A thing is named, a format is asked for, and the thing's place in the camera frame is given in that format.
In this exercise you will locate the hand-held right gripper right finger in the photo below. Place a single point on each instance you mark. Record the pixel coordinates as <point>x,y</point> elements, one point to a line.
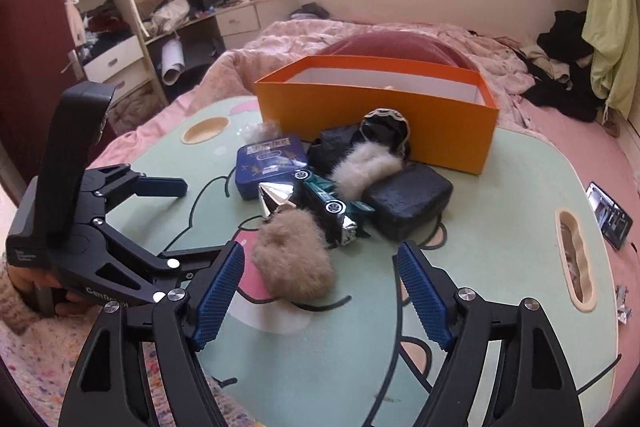
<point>422,297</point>

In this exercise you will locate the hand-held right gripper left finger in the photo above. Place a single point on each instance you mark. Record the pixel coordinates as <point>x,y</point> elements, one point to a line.
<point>220,292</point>

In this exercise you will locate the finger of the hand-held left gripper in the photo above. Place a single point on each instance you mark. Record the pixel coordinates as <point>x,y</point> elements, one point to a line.
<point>160,188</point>
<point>195,259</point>

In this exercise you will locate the beige fur pompom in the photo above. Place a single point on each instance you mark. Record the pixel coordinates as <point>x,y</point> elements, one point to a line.
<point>295,257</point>

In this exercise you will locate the green toy car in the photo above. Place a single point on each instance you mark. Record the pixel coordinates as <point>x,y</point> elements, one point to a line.
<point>320,202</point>

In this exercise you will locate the orange cardboard box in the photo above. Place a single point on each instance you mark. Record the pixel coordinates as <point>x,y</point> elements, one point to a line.
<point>375,127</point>

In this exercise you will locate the green cartoon desktop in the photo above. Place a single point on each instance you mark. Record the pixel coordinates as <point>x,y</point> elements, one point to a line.
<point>500,232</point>

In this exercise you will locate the person's left hand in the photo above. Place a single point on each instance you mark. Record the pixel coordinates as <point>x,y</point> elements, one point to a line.
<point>75,299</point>

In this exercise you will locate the black textured case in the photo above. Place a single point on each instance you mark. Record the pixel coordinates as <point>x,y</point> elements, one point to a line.
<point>405,202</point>

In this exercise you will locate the shiny silver faceted object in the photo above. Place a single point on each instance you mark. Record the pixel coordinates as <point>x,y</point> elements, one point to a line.
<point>275,199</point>

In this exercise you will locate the blue tin box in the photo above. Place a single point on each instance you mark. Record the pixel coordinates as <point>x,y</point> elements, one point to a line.
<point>265,167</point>

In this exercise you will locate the dark red door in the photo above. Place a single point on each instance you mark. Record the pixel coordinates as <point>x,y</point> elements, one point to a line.
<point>30,57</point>

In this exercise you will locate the clear plastic bag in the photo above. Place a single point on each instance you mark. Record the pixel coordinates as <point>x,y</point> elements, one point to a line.
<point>262,131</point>

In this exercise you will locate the rolled white paper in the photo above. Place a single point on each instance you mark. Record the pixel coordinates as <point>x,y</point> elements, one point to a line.
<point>171,59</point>

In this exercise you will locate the white fur pompom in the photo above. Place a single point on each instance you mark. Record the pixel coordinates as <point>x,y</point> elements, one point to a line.
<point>365,172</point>

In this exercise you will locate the black lace-trimmed bag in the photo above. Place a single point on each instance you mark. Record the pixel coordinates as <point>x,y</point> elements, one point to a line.
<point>385,127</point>

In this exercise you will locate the white shelf unit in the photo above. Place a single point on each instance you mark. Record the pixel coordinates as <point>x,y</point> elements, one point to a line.
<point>135,7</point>

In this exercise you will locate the white drawer cabinet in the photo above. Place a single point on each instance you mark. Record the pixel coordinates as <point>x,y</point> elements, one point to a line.
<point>240,24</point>

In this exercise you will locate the speckled knit sweater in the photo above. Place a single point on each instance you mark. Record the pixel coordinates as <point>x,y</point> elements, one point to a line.
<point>40,382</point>

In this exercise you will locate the small silver clip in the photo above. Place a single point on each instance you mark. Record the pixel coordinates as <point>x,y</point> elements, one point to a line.
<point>622,304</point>

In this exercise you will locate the smartphone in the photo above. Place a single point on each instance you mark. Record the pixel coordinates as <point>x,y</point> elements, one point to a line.
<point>607,214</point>

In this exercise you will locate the pink floral quilt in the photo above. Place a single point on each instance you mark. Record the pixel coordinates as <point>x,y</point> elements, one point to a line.
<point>300,37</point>

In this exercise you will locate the dark clothing on bed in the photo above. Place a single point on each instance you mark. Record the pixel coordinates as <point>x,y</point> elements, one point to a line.
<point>310,11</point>

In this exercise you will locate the red pillow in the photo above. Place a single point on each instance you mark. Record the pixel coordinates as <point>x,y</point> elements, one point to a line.
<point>390,47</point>

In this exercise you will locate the pile of dark clothes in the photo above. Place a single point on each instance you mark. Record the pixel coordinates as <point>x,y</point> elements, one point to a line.
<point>565,57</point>

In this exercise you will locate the green hanging garment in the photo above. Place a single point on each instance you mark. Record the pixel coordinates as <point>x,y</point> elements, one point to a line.
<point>612,17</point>

